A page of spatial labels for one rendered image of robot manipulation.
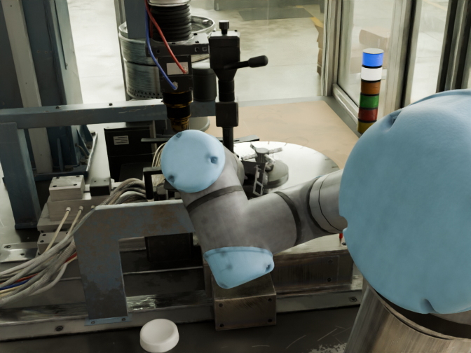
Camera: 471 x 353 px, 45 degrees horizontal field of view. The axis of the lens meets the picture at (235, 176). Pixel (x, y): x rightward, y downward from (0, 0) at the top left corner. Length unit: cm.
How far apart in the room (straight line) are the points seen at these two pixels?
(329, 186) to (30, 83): 110
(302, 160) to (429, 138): 94
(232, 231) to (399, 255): 35
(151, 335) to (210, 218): 45
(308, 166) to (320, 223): 54
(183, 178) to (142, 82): 114
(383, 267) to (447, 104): 10
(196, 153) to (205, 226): 9
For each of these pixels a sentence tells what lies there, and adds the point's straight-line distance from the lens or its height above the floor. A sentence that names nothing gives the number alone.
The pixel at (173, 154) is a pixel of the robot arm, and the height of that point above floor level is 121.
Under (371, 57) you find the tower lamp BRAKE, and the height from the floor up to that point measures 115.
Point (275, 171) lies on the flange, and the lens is 117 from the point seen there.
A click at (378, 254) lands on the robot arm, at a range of 34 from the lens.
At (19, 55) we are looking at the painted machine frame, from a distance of 160.
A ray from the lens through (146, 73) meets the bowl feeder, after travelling 176.
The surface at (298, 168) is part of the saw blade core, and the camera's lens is 121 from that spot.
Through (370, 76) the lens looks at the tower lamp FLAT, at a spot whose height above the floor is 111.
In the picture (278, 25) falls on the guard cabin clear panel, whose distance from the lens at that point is 220.
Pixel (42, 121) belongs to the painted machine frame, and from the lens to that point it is 136.
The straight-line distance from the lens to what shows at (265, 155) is 115.
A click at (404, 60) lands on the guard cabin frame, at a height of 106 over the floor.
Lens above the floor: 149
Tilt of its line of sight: 27 degrees down
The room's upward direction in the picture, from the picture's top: 2 degrees counter-clockwise
